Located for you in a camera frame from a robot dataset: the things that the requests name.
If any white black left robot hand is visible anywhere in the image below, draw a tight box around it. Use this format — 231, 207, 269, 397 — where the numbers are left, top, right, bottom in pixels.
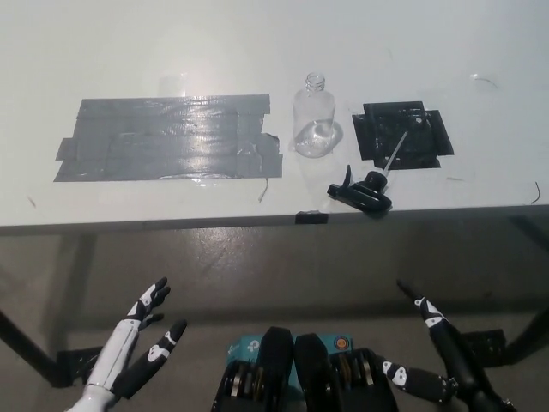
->
63, 276, 189, 412

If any small black tape strip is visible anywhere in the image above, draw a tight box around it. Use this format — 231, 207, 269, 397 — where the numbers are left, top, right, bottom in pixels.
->
295, 210, 330, 226

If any black teal robot torso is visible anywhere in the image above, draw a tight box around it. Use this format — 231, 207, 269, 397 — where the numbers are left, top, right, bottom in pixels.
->
209, 326, 400, 412

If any black spray trigger lid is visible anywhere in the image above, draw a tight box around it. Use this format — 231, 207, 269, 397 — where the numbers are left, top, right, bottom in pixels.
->
326, 131, 408, 215

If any black table foot plate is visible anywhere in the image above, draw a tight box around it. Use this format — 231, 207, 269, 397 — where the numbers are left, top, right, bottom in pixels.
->
462, 329, 510, 368
55, 349, 100, 387

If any clear plastic bottle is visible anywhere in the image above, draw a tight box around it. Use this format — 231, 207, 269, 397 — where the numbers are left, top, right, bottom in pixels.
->
292, 71, 338, 159

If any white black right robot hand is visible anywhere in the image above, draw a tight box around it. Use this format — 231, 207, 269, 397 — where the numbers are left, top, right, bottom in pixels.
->
377, 279, 524, 412

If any grey duct tape patch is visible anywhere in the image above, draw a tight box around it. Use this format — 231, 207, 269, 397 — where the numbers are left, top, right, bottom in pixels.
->
53, 94, 284, 184

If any black tape patch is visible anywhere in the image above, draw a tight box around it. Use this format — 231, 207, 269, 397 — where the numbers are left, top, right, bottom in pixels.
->
351, 100, 455, 172

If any black table leg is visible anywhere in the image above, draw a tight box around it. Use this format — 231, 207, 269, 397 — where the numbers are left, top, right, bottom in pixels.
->
0, 307, 59, 390
505, 300, 549, 357

